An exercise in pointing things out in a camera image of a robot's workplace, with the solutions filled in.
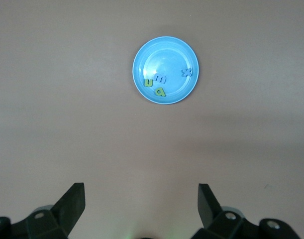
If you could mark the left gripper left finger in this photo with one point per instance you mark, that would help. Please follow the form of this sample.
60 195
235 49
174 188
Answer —
67 211

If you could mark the green letter u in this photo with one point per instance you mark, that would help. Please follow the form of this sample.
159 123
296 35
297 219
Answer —
148 85

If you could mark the blue letter m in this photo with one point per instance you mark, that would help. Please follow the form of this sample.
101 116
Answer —
161 80

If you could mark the blue letter x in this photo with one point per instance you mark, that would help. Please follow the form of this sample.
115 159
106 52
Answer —
186 72

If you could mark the green letter q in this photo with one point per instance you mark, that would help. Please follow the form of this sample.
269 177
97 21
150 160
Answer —
163 92

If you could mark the brown table cover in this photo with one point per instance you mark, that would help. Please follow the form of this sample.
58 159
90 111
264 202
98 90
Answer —
67 99

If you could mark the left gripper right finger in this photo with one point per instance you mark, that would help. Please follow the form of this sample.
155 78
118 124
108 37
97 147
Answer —
216 219

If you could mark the blue plate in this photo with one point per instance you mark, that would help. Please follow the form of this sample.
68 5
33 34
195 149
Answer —
166 59

